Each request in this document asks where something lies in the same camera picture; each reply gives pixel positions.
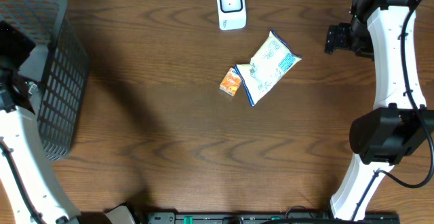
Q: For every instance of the white barcode scanner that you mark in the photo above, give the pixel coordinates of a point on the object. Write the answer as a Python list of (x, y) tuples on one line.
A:
[(232, 14)]

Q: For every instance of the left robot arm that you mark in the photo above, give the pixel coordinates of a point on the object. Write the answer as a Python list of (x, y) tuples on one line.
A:
[(33, 189)]

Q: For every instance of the white blue snack bag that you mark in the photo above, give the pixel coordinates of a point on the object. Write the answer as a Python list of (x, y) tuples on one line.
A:
[(267, 66)]

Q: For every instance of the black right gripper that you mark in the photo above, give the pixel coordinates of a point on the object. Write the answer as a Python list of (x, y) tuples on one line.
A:
[(336, 34)]

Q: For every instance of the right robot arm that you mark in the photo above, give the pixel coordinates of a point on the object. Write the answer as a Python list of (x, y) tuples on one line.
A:
[(400, 120)]

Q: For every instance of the grey plastic mesh basket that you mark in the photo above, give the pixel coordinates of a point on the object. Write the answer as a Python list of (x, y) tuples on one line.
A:
[(56, 70)]

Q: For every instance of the orange snack packet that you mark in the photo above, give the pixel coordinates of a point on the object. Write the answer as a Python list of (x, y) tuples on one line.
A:
[(231, 82)]

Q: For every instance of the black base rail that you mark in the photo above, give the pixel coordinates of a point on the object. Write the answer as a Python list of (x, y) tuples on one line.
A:
[(246, 218)]

